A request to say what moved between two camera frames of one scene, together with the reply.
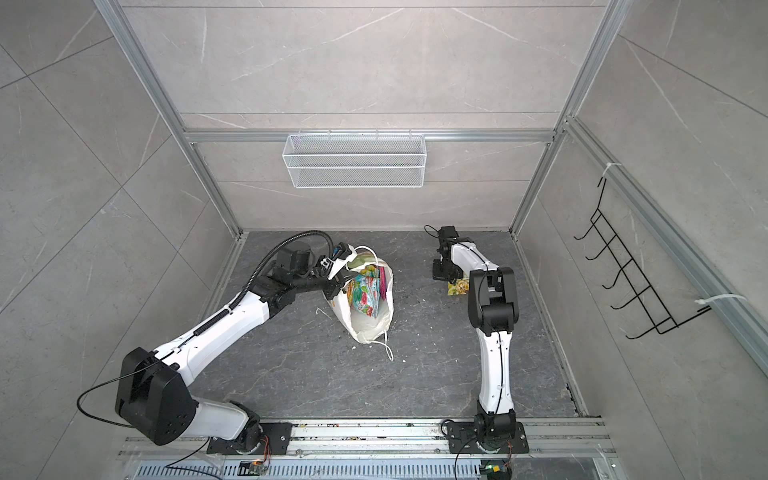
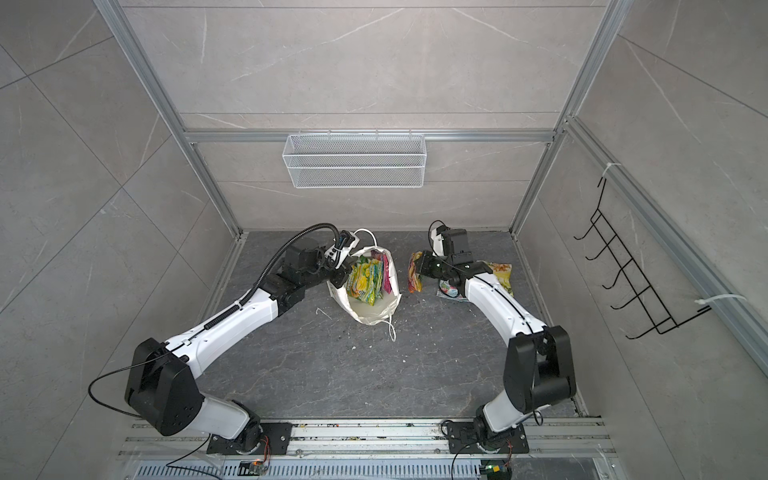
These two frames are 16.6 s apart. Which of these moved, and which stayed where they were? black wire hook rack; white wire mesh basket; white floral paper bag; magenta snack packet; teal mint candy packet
Moved: teal mint candy packet; white floral paper bag; magenta snack packet
Stayed: black wire hook rack; white wire mesh basket
